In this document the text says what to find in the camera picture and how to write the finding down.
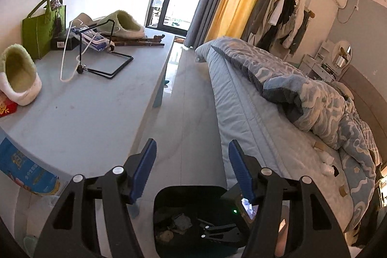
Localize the white tissue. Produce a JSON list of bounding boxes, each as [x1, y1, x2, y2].
[[319, 151, 338, 177]]

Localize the black trash bin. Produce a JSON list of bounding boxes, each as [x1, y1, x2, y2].
[[153, 185, 247, 257]]

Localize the light blue bed mattress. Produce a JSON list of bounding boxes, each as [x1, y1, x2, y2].
[[195, 41, 354, 231]]

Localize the grey table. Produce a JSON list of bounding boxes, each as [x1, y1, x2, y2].
[[1, 32, 174, 181]]

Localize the blue patterned fleece blanket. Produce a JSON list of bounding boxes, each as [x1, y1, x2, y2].
[[211, 37, 381, 230]]

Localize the dark wooden sticks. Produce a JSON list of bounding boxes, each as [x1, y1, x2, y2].
[[104, 35, 165, 46]]

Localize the blue printed box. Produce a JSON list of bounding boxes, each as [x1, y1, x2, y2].
[[1, 138, 61, 195]]

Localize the blue white package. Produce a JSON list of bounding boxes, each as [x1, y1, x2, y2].
[[71, 28, 115, 52]]

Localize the green slipper far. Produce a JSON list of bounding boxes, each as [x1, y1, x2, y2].
[[97, 10, 145, 39]]

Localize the green slipper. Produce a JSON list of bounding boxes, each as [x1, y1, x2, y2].
[[97, 10, 145, 39], [1, 44, 42, 106]]

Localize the grey headboard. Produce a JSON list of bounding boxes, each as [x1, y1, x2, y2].
[[339, 65, 387, 164]]

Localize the black small box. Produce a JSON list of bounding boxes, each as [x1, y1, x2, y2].
[[50, 32, 79, 50]]

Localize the red packet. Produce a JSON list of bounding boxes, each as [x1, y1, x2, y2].
[[0, 92, 18, 117]]

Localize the green slipper near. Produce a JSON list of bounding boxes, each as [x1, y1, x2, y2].
[[1, 44, 42, 106]]

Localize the green felt tote bag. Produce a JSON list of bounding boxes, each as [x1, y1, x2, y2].
[[22, 0, 66, 60]]

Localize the black wire stand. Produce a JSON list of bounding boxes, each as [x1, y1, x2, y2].
[[67, 19, 134, 81]]

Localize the white cable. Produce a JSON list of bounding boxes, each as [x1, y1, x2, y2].
[[60, 19, 100, 83]]

